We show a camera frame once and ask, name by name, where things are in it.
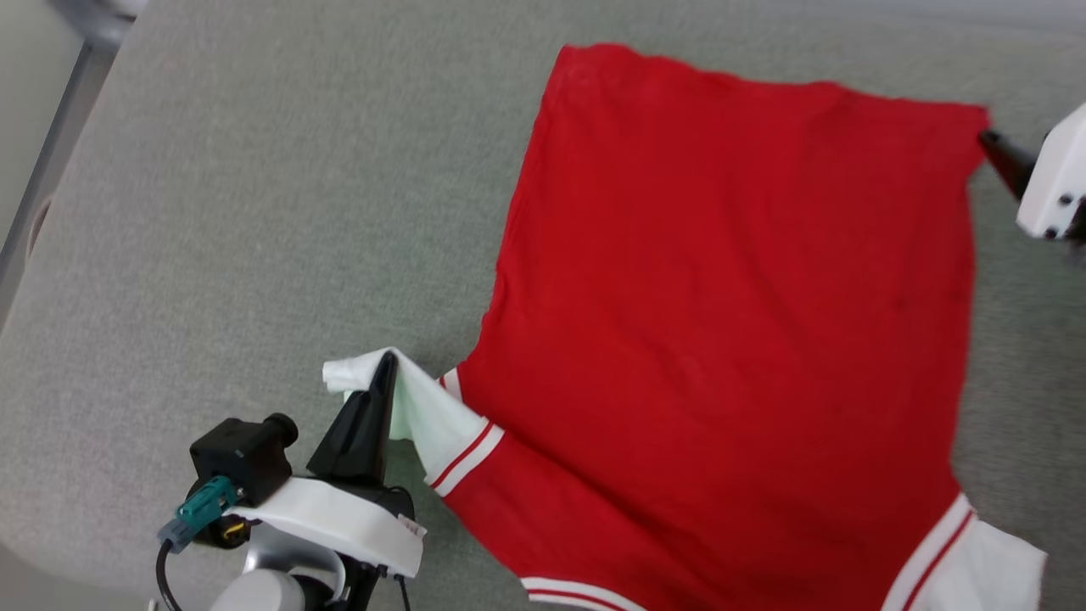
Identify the teal cable connector plug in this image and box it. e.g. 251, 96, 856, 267
157, 475, 241, 555

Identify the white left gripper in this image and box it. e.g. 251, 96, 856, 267
229, 352, 428, 580

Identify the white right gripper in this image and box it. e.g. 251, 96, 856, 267
978, 102, 1086, 243

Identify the red shirt with white sleeves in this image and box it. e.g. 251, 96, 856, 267
322, 42, 1049, 611

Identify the thin black cable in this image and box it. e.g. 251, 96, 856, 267
154, 543, 184, 611

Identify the grey fabric sofa seat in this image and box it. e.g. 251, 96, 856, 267
0, 0, 1086, 611

